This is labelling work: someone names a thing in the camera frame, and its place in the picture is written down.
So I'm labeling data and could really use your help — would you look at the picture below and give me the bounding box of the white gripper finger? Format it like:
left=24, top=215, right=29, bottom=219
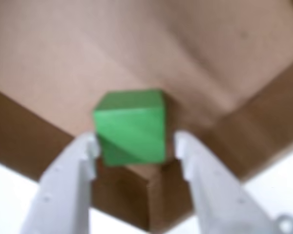
left=175, top=131, right=281, bottom=234
left=19, top=131, right=99, bottom=234

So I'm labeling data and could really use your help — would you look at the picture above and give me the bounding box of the green cube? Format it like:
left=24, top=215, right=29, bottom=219
left=92, top=89, right=167, bottom=168

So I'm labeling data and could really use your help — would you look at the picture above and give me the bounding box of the brown cardboard box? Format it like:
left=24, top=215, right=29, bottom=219
left=0, top=0, right=293, bottom=232

